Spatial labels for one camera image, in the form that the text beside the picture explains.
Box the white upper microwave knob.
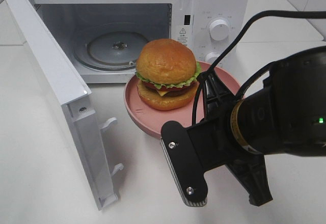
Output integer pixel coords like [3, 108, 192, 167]
[208, 18, 230, 41]

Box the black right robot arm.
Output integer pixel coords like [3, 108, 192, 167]
[188, 46, 325, 206]

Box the burger with lettuce and cheese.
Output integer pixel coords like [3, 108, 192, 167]
[136, 39, 201, 110]

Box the white microwave knob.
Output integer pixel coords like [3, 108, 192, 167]
[208, 18, 230, 41]
[204, 52, 220, 64]

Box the glass microwave turntable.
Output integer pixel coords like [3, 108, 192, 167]
[73, 31, 148, 71]

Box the white lower microwave knob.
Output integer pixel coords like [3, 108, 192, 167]
[204, 52, 220, 64]

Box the white warning label sticker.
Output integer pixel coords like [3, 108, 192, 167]
[176, 25, 189, 46]

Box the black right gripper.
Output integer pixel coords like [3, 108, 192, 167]
[187, 72, 273, 206]

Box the white microwave oven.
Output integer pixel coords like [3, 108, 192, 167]
[34, 0, 248, 83]

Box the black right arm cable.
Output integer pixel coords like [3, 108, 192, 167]
[191, 10, 326, 127]

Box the white microwave door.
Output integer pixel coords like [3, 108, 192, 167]
[5, 0, 123, 210]

